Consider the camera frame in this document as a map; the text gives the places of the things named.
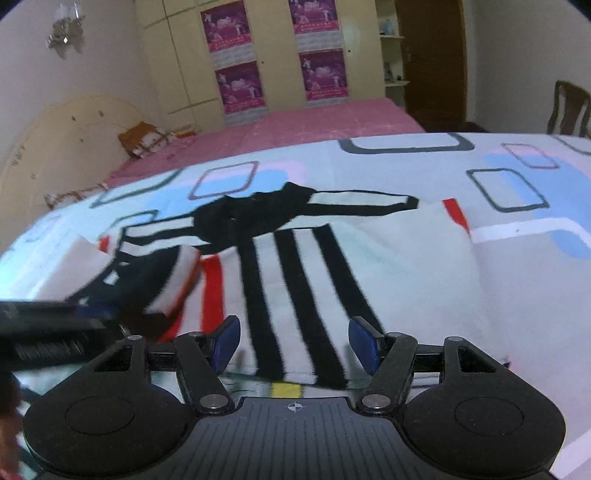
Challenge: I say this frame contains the wooden chair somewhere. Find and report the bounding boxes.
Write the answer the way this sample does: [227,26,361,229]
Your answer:
[547,80,591,139]

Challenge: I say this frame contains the printed blanket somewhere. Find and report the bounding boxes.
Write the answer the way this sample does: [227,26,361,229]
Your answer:
[0,131,591,480]

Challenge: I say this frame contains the orange and white cushion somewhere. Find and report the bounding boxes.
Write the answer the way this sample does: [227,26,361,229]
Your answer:
[118,121,178,160]

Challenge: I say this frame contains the pink bed sheet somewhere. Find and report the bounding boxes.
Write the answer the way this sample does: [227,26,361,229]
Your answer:
[104,97,426,191]

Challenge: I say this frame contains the brown wooden door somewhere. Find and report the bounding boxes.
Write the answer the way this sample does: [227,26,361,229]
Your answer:
[396,0,470,133]

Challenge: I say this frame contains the cream corner shelf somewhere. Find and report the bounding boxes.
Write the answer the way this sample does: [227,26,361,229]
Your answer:
[375,0,411,110]

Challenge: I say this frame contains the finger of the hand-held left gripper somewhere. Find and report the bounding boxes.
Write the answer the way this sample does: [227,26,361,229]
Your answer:
[65,295,123,325]

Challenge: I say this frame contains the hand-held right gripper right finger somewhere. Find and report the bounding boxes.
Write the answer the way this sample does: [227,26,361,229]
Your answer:
[348,317,509,412]

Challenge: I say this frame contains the cream wardrobe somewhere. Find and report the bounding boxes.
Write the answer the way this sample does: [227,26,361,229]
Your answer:
[134,0,386,131]

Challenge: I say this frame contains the wall lamp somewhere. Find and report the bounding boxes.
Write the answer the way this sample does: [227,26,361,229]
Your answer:
[46,2,87,59]

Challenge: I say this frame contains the striped knit garment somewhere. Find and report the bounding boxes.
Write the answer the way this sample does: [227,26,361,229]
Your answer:
[96,182,514,389]

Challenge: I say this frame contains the purple wall poster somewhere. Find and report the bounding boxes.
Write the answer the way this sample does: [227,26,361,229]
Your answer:
[214,61,267,116]
[298,49,350,101]
[288,0,343,49]
[200,1,249,53]

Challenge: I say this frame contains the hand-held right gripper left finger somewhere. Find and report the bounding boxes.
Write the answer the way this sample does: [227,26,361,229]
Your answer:
[87,316,241,414]

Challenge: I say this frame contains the cream headboard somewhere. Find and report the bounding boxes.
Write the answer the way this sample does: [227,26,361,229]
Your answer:
[0,94,161,252]

